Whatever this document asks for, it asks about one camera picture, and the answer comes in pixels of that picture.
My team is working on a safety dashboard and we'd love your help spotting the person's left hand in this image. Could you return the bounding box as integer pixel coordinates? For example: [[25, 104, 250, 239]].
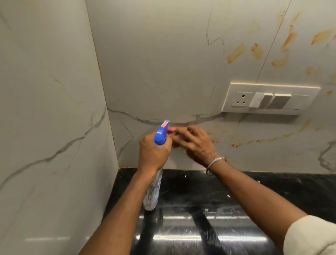
[[137, 131, 174, 175]]

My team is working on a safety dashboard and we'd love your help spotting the person's right hand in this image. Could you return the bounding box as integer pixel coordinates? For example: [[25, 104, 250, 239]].
[[172, 125, 220, 168]]

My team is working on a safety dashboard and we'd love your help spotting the clear spray bottle blue nozzle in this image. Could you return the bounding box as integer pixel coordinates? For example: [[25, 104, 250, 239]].
[[142, 120, 170, 211]]

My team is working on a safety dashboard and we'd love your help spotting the person's right forearm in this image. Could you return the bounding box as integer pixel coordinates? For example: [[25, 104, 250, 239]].
[[207, 159, 308, 251]]

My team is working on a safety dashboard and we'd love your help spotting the person's left forearm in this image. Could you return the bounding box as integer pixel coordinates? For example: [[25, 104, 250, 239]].
[[78, 169, 161, 255]]

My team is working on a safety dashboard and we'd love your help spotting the silver bangle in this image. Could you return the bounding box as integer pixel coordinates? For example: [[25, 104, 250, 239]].
[[205, 157, 227, 176]]

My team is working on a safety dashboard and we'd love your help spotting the white shirt sleeve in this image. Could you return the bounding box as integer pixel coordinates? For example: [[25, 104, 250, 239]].
[[283, 215, 336, 255]]

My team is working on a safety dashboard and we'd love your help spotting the white switch panel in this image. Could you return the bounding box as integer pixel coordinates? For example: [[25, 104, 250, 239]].
[[221, 82, 322, 116]]

